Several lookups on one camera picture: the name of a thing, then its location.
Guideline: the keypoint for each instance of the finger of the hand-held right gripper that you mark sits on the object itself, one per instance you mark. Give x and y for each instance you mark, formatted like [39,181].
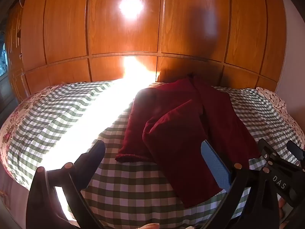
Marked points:
[263,148]
[295,151]

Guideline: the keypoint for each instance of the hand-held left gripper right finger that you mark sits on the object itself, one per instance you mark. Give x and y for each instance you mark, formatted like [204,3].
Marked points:
[214,164]

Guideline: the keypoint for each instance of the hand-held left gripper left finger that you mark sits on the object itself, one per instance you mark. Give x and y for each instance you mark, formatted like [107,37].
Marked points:
[95,152]

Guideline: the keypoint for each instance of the dark red sweater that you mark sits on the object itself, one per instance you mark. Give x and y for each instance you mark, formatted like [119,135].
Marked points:
[181,148]

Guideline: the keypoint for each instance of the person's right hand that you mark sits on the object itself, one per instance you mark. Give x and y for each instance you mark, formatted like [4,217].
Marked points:
[281,201]

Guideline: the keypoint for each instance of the person's left hand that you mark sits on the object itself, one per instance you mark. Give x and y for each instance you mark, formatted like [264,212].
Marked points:
[151,226]

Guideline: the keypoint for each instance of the green checkered blanket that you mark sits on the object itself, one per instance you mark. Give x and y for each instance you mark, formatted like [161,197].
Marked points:
[133,195]

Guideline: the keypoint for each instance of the window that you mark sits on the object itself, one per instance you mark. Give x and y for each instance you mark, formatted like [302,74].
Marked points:
[3,59]

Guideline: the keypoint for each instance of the wooden wardrobe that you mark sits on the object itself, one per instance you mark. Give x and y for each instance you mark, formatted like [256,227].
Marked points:
[190,16]

